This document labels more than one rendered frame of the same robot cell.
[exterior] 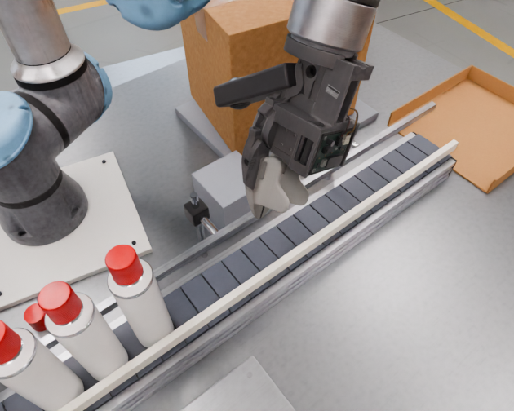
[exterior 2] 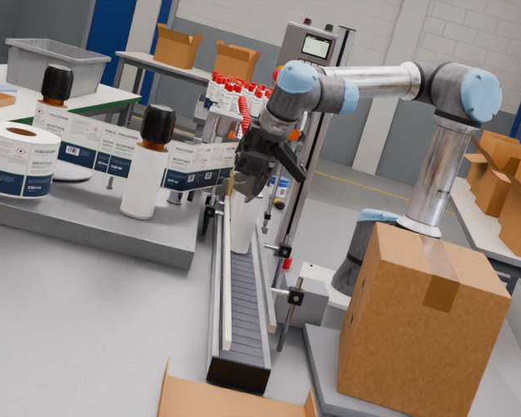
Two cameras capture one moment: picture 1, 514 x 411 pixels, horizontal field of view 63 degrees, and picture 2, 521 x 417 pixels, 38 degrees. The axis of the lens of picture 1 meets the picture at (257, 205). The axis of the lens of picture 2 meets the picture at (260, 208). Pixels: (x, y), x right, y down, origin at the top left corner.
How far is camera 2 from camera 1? 1.92 m
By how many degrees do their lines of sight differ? 98
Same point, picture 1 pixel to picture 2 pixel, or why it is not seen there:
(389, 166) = (248, 336)
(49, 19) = (417, 196)
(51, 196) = (349, 260)
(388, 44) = not seen: outside the picture
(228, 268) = (246, 271)
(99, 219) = (334, 293)
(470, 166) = (198, 391)
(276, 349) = (188, 276)
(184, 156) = not seen: hidden behind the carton
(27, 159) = (358, 228)
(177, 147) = not seen: hidden behind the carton
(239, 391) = (184, 244)
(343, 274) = (197, 306)
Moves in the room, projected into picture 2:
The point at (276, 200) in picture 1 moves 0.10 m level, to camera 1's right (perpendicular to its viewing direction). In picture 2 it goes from (240, 176) to (213, 177)
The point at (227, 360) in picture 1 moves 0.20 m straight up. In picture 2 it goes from (201, 270) to (222, 195)
